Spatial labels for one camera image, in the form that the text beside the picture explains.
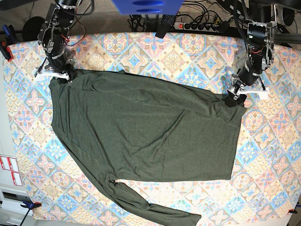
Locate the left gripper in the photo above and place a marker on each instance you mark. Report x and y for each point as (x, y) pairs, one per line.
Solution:
(246, 76)

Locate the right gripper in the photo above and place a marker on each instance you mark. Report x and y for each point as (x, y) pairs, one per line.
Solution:
(61, 68)

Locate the dark green long-sleeve shirt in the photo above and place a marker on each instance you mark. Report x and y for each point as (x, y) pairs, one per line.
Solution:
(120, 126)

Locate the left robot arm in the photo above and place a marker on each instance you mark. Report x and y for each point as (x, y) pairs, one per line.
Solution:
(256, 23)

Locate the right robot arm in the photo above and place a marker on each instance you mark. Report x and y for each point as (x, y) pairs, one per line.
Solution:
(52, 34)

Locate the black round stool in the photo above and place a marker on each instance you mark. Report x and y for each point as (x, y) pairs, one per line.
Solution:
(31, 28)

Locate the blue plastic box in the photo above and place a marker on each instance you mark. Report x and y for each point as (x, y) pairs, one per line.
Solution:
(137, 7)

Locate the red white label stickers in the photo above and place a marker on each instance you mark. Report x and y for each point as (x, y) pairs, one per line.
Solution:
(9, 171)

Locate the black remote keypad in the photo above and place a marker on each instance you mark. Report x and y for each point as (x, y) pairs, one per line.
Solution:
(166, 23)

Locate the patterned tile tablecloth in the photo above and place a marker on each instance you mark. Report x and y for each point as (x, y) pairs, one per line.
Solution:
(266, 178)

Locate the orange clamp bottom right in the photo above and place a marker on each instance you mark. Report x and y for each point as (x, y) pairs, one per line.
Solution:
(294, 211)

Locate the blue clamp bottom left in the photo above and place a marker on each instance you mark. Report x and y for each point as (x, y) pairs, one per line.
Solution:
(29, 206)

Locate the white cabinet drawer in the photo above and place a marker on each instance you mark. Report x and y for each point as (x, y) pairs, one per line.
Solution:
(11, 201)

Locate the white power strip red switch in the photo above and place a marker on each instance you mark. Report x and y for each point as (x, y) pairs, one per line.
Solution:
(199, 27)

